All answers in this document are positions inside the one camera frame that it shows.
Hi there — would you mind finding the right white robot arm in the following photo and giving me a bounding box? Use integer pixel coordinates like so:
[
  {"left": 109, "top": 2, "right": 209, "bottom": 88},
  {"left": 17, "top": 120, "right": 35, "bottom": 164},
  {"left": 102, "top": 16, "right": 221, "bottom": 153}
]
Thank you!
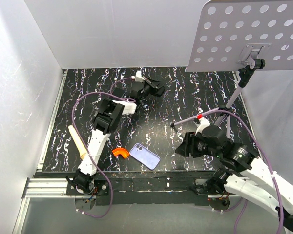
[{"left": 175, "top": 125, "right": 293, "bottom": 232}]

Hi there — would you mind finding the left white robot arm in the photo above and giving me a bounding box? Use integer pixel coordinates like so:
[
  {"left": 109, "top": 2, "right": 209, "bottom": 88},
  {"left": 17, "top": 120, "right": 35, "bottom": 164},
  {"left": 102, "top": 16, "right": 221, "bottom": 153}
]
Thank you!
[{"left": 67, "top": 74, "right": 165, "bottom": 195}]

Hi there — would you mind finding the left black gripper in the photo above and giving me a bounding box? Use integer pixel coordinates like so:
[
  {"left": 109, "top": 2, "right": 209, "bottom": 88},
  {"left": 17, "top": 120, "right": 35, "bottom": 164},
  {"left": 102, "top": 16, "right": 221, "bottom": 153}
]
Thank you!
[{"left": 140, "top": 77, "right": 166, "bottom": 102}]

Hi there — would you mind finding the orange curved pipe piece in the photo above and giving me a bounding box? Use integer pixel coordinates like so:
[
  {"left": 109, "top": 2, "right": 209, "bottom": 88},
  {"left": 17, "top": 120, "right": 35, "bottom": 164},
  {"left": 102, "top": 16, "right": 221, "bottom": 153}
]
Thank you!
[{"left": 112, "top": 148, "right": 129, "bottom": 158}]

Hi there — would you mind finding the lavender phone case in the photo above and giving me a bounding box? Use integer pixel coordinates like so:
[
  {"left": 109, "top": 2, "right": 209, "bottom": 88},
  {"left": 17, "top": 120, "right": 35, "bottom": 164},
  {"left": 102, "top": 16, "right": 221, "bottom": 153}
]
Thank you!
[{"left": 129, "top": 143, "right": 161, "bottom": 170}]

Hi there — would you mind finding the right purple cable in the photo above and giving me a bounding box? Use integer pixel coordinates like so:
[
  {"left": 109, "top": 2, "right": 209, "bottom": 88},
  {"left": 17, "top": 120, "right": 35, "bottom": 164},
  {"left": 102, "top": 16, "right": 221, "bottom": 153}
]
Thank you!
[{"left": 218, "top": 112, "right": 284, "bottom": 234}]

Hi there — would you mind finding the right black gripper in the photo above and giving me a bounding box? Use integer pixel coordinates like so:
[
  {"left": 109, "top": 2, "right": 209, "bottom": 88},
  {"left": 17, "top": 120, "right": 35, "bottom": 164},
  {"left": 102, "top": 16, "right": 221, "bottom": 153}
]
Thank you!
[{"left": 174, "top": 132, "right": 221, "bottom": 158}]

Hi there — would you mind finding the black phone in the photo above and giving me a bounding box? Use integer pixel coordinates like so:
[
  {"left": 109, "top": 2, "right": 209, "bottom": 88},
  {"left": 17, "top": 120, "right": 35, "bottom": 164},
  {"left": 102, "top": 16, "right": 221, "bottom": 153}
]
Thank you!
[{"left": 154, "top": 86, "right": 165, "bottom": 97}]

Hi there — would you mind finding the perforated music stand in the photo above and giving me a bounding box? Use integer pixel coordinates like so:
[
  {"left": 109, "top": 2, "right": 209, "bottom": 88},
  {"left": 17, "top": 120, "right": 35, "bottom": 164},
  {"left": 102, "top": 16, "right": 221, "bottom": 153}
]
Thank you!
[{"left": 169, "top": 0, "right": 293, "bottom": 169}]

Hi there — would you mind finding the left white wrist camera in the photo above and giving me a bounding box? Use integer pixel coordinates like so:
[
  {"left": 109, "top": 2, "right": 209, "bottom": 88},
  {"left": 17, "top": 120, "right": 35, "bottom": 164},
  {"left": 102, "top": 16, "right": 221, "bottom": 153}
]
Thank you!
[{"left": 131, "top": 71, "right": 146, "bottom": 82}]

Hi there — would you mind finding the cream wooden pestle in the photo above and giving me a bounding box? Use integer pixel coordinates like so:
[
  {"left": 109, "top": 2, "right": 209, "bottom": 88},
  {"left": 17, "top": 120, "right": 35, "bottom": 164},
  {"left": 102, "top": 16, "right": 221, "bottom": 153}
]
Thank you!
[{"left": 68, "top": 125, "right": 87, "bottom": 160}]

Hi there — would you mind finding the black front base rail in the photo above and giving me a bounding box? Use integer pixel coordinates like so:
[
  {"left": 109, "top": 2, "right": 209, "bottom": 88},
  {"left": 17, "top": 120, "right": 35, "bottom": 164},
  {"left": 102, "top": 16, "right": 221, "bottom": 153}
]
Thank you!
[{"left": 22, "top": 171, "right": 234, "bottom": 207}]

